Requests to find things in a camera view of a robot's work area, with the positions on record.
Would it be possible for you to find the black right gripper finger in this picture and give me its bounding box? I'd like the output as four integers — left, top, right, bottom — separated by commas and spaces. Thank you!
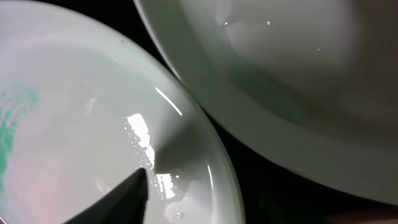
65, 168, 149, 224

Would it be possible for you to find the white plate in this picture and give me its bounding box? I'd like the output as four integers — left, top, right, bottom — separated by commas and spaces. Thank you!
1, 1, 245, 223
136, 0, 397, 204

